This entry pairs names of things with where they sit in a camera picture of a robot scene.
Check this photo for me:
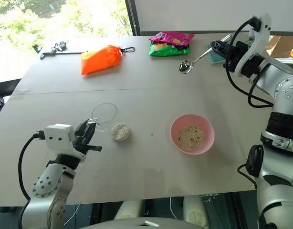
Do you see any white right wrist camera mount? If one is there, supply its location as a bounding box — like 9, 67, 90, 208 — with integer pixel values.
233, 11, 272, 77

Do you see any green snack bag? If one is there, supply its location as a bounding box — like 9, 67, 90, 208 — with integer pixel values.
148, 41, 191, 57

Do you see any pink bowl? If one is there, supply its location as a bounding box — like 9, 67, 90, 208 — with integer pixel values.
169, 114, 215, 156

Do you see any thin white cable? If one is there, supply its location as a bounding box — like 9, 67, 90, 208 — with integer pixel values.
169, 197, 176, 217

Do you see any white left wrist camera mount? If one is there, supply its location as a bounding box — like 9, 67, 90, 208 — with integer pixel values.
43, 123, 87, 163

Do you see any oatmeal heap in bowl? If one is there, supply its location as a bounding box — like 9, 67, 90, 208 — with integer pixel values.
177, 125, 206, 151

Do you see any oatmeal heap in mug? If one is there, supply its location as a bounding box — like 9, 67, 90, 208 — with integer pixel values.
110, 123, 131, 141

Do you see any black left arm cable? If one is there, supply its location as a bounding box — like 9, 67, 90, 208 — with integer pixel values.
18, 132, 46, 203

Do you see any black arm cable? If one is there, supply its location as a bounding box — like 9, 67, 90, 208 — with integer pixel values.
18, 132, 46, 203
226, 16, 274, 108

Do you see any teal flat pad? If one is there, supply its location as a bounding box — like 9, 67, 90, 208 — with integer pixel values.
209, 51, 227, 66

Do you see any white rounded robot leg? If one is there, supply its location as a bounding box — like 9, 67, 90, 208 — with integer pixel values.
114, 199, 144, 221
183, 195, 209, 227

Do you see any magenta snack bag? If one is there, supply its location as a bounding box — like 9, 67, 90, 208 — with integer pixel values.
149, 31, 196, 46

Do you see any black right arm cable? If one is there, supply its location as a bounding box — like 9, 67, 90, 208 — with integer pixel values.
226, 16, 274, 108

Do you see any thin black rod tool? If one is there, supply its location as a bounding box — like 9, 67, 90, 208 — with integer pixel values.
40, 50, 88, 60

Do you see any bunch of dark keys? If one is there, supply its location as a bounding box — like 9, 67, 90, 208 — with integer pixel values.
51, 41, 69, 52

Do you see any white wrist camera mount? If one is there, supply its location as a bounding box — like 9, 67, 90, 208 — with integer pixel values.
43, 123, 87, 163
233, 11, 272, 77

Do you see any orange drawstring bag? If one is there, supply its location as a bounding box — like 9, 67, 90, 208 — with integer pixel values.
80, 45, 123, 76

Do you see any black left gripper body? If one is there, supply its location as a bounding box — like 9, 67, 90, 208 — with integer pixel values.
73, 120, 90, 158

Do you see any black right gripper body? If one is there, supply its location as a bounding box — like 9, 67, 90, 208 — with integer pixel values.
224, 41, 251, 72

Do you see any white board panel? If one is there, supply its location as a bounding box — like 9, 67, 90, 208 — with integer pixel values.
132, 0, 293, 37

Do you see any silver metal spoon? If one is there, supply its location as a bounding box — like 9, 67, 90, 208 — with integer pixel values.
178, 34, 232, 74

